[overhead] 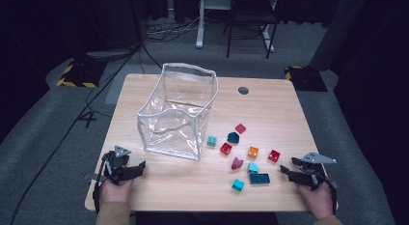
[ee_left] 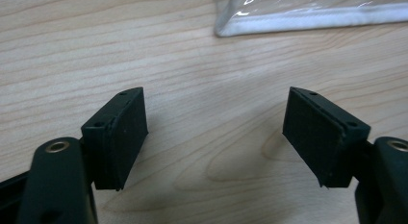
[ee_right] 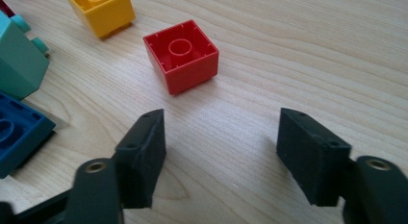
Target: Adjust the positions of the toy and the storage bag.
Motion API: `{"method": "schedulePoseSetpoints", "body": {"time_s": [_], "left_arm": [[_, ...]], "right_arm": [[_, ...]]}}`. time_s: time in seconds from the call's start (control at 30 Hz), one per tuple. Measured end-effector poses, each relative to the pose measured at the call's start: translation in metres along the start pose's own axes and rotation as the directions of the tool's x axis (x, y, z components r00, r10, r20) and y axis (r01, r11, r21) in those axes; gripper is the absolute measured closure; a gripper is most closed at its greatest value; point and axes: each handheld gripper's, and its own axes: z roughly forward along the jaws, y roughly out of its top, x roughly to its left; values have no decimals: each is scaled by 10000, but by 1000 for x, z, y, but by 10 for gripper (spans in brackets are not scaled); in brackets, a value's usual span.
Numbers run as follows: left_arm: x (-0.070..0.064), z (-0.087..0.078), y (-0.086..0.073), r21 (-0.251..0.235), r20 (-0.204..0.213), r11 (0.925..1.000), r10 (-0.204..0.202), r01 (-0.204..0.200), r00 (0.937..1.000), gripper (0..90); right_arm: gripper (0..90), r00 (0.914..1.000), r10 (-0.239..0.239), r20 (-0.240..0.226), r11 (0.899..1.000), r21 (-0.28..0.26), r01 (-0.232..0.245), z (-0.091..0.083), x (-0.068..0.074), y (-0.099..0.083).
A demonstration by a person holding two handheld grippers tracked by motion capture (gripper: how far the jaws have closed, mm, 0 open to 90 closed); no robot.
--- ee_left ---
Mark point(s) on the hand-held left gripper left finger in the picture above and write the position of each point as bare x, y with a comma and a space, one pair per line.
120, 144

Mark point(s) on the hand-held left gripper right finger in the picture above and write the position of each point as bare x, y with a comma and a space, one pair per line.
320, 140

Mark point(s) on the clear plastic bag white trim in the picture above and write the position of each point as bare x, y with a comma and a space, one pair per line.
288, 22

